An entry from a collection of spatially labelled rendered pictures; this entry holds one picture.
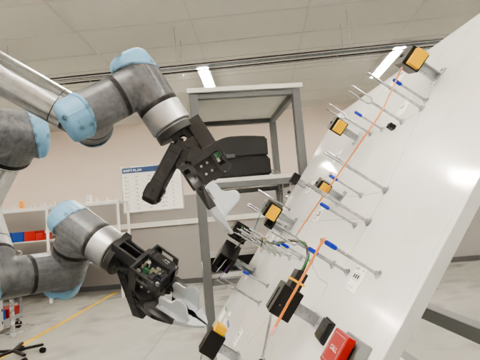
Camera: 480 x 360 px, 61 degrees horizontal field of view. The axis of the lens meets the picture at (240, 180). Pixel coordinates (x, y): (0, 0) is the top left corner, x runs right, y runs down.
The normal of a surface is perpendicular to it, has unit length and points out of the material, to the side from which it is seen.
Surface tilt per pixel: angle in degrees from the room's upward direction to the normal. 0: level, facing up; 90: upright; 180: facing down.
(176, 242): 90
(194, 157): 92
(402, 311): 53
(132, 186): 90
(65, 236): 101
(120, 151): 90
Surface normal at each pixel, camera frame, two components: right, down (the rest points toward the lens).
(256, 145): 0.14, -0.09
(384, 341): -0.85, -0.53
